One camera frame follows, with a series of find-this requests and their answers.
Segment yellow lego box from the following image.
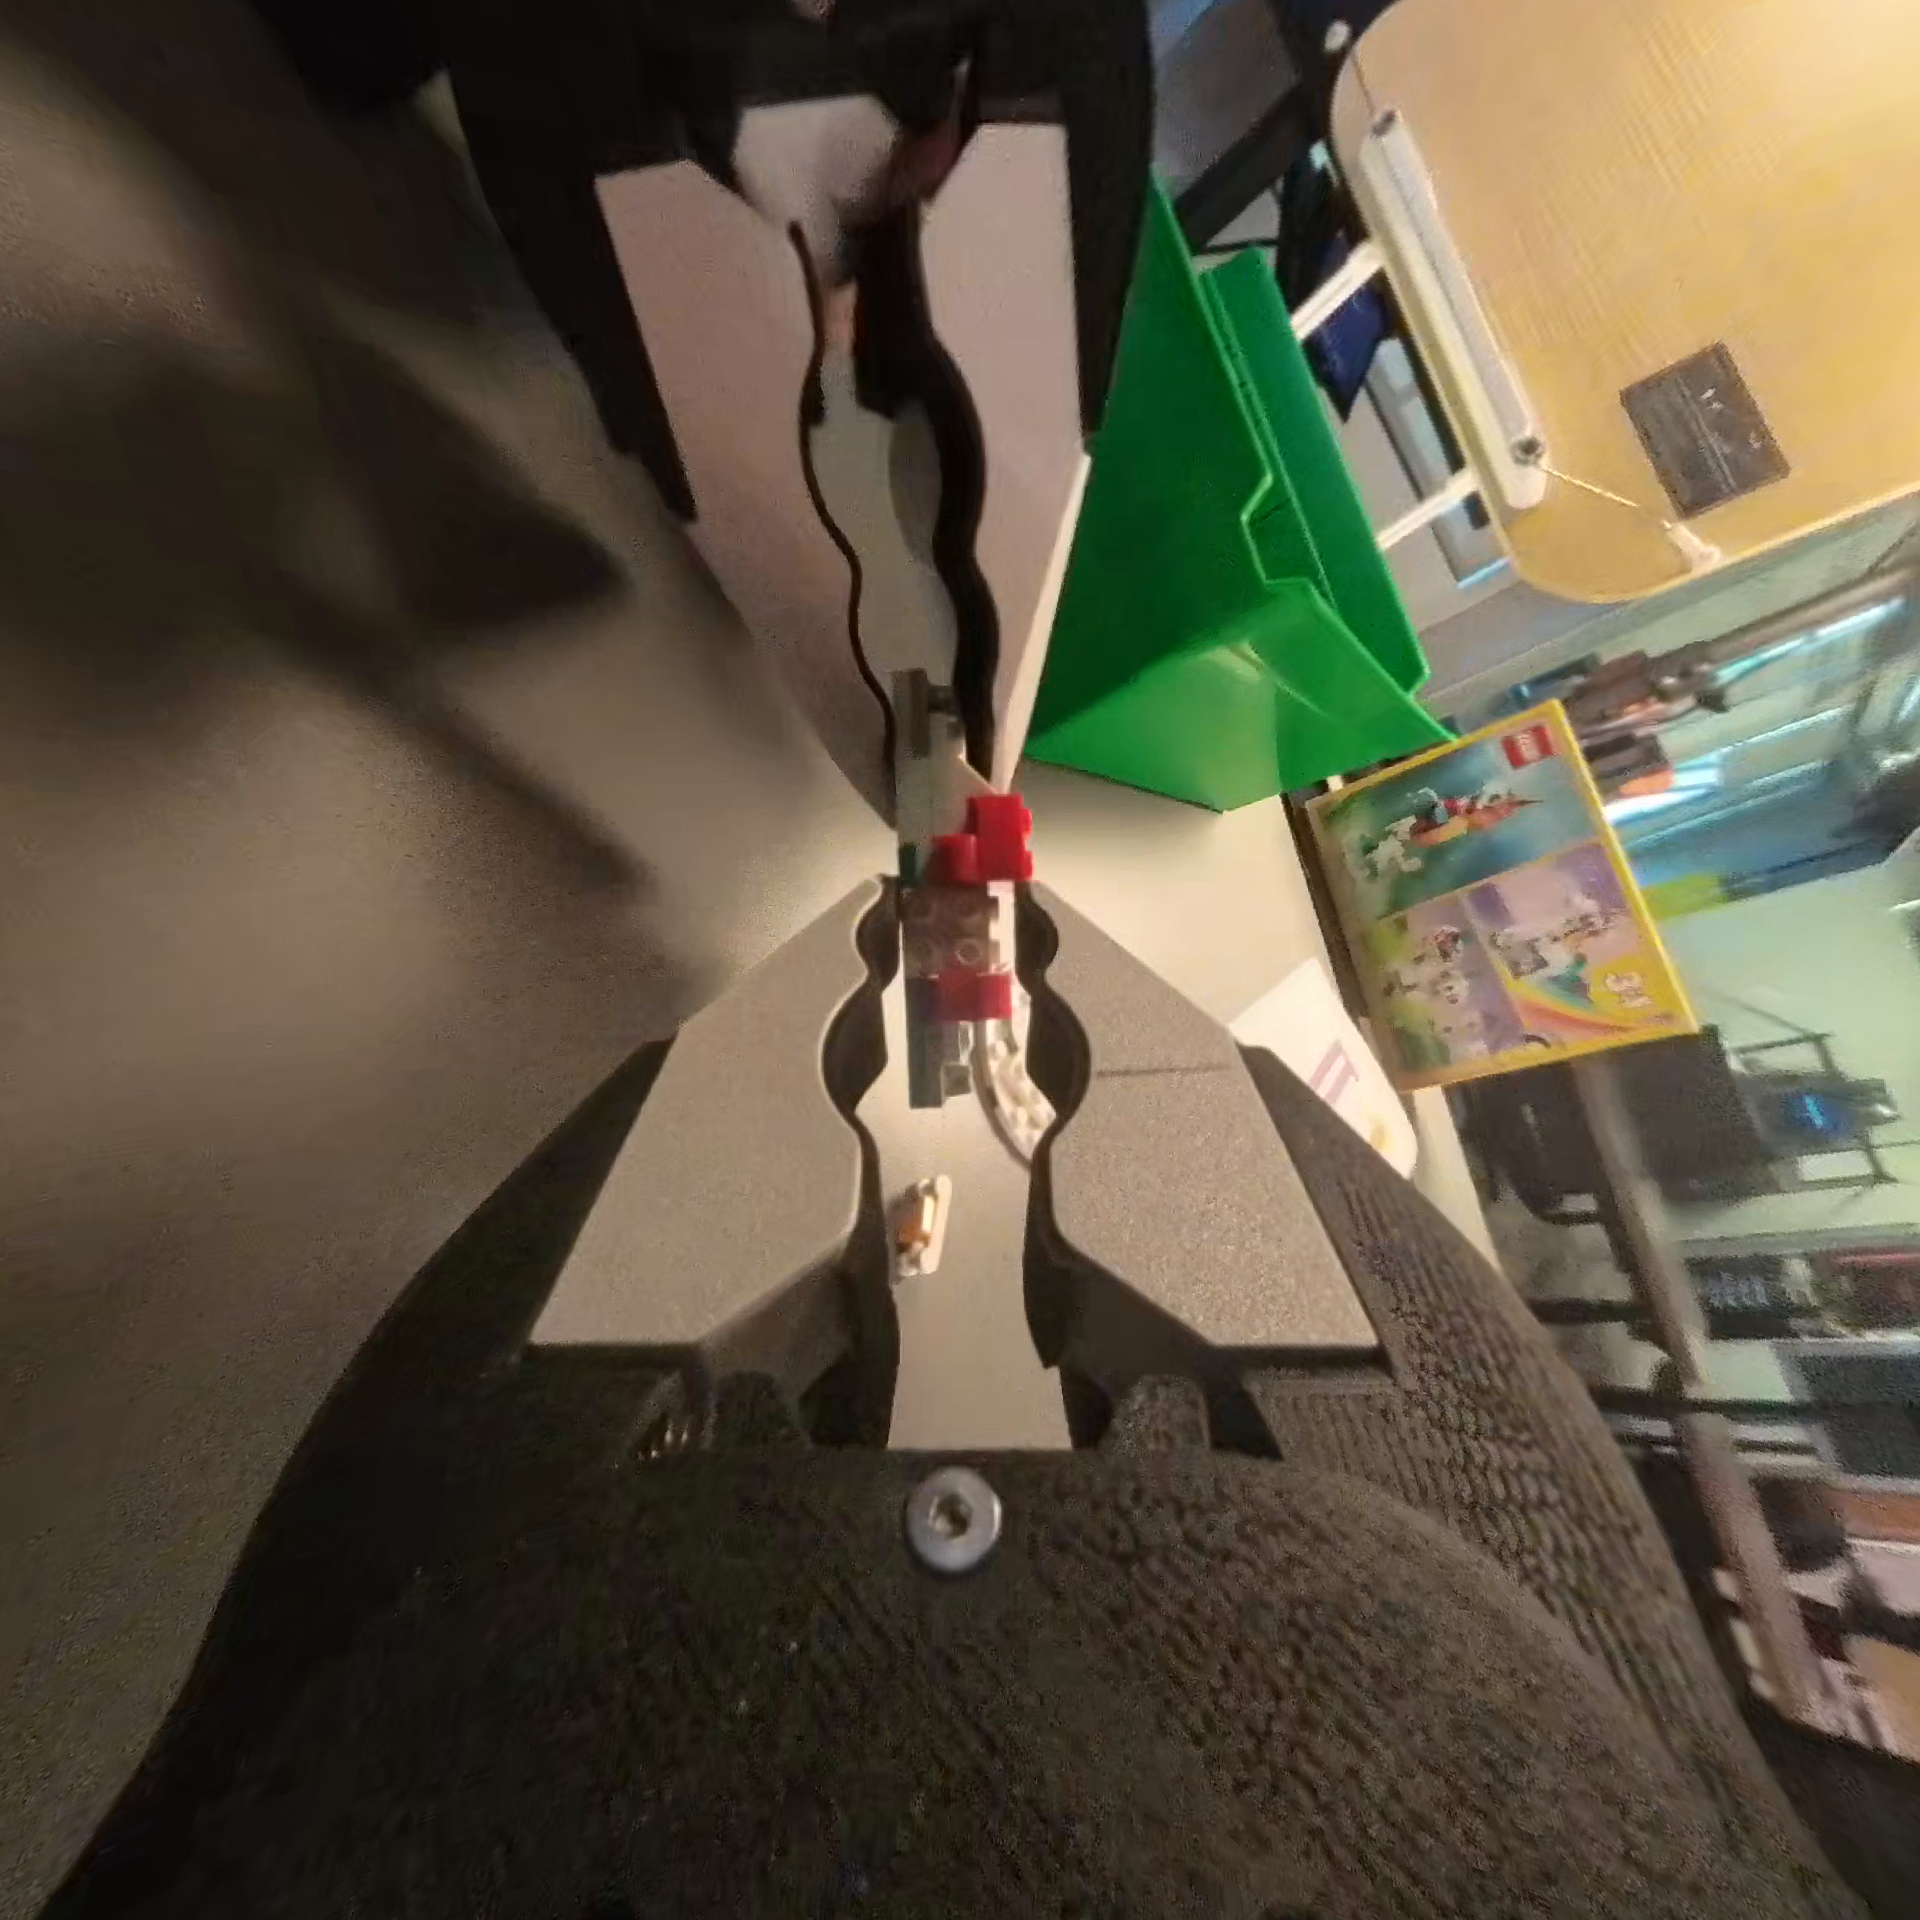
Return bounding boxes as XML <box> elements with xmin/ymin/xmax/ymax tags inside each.
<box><xmin>1306</xmin><ymin>697</ymin><xmax>1705</xmax><ymax>1089</ymax></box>

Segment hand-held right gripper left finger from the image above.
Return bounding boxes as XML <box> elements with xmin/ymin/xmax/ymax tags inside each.
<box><xmin>534</xmin><ymin>879</ymin><xmax>904</xmax><ymax>1361</ymax></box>

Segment multicolour lego model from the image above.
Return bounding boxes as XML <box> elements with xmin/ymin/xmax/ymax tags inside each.
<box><xmin>891</xmin><ymin>668</ymin><xmax>1051</xmax><ymax>1113</ymax></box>

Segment round white lego plate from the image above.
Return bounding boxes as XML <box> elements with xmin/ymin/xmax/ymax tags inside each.
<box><xmin>967</xmin><ymin>1026</ymin><xmax>1058</xmax><ymax>1169</ymax></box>

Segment white instruction booklet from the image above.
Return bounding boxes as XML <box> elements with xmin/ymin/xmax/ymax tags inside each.
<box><xmin>1230</xmin><ymin>951</ymin><xmax>1420</xmax><ymax>1180</ymax></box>

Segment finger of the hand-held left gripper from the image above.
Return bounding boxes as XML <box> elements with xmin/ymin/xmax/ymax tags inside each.
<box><xmin>855</xmin><ymin>124</ymin><xmax>1090</xmax><ymax>788</ymax></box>
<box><xmin>599</xmin><ymin>163</ymin><xmax>906</xmax><ymax>835</ymax></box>

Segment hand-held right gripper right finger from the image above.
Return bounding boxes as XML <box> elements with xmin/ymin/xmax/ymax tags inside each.
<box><xmin>1025</xmin><ymin>883</ymin><xmax>1391</xmax><ymax>1370</ymax></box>

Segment green plastic bin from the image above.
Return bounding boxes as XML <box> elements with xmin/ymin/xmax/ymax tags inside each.
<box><xmin>1019</xmin><ymin>171</ymin><xmax>1460</xmax><ymax>817</ymax></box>

